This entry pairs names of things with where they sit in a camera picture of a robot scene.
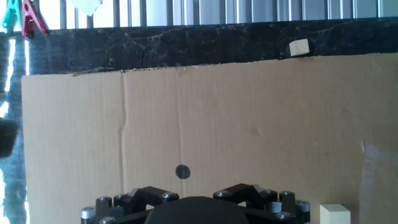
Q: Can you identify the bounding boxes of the brown cardboard sheet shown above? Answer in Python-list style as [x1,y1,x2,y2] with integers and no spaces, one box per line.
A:
[21,52,398,224]

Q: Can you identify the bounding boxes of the red spring clip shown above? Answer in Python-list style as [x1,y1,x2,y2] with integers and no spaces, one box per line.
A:
[21,0,50,40]

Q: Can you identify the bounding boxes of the tiny wooden block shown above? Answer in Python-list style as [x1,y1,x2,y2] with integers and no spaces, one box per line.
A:
[288,39,310,58]

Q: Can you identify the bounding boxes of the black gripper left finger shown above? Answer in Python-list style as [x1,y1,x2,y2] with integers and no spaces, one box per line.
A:
[80,185,180,224]

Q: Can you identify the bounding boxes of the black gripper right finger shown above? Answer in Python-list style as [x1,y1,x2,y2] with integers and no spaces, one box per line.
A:
[213,183,312,224]

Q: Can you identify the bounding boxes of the small wooden cube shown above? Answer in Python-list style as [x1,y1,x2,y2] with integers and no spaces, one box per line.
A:
[319,203,351,224]

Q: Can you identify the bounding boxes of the teal spring clip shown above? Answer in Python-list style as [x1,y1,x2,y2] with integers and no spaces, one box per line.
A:
[1,0,23,32]

